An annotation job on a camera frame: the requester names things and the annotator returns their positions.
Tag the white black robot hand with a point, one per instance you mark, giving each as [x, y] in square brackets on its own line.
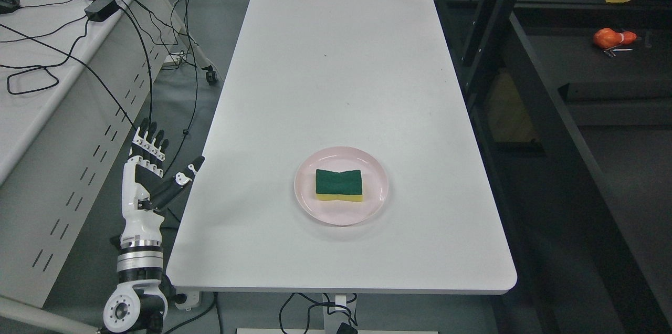
[145, 190]

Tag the green yellow sponge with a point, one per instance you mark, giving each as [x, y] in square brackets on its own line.
[345, 186]

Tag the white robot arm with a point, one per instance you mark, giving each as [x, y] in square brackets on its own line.
[137, 303]

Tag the white power strip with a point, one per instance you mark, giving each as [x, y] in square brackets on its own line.
[187, 300]

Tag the white side desk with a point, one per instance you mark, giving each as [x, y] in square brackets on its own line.
[69, 90]

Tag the black power adapter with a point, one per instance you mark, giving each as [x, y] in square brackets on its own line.
[100, 10]

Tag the pink round plate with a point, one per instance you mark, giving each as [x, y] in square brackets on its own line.
[338, 159]

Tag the black computer mouse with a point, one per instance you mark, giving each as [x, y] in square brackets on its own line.
[9, 6]

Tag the black metal rack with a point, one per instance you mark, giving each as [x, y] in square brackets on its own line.
[576, 141]

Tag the orange plastic bag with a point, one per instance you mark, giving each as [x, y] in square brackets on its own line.
[607, 38]

